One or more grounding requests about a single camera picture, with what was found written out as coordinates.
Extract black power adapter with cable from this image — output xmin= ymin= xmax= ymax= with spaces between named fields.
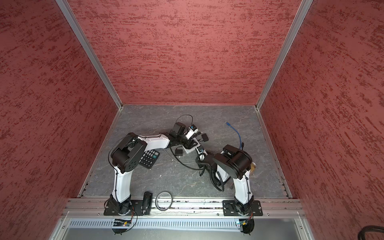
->
xmin=198 ymin=133 xmax=209 ymax=143

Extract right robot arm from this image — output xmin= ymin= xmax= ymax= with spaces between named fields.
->
xmin=195 ymin=145 xmax=254 ymax=216

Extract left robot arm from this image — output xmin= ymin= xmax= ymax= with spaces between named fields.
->
xmin=104 ymin=122 xmax=199 ymax=216

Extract black power adapter left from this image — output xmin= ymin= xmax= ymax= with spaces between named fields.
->
xmin=175 ymin=148 xmax=184 ymax=157

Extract black cable ring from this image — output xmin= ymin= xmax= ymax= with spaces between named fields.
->
xmin=154 ymin=191 xmax=174 ymax=212

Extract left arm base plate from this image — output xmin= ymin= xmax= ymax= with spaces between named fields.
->
xmin=104 ymin=199 xmax=143 ymax=217

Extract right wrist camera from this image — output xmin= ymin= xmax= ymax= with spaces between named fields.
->
xmin=196 ymin=145 xmax=208 ymax=162

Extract black calculator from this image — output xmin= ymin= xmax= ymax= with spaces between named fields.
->
xmin=139 ymin=150 xmax=160 ymax=169

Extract white small network switch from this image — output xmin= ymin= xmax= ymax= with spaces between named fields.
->
xmin=183 ymin=144 xmax=200 ymax=154

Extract brown spice jar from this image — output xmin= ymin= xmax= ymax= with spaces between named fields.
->
xmin=251 ymin=163 xmax=257 ymax=173

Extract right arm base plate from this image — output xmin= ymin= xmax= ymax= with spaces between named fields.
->
xmin=222 ymin=200 xmax=263 ymax=217

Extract aluminium front rail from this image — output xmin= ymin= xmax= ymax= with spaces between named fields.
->
xmin=61 ymin=197 xmax=307 ymax=219

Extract blue ethernet cable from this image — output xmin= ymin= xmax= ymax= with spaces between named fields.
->
xmin=225 ymin=121 xmax=243 ymax=150

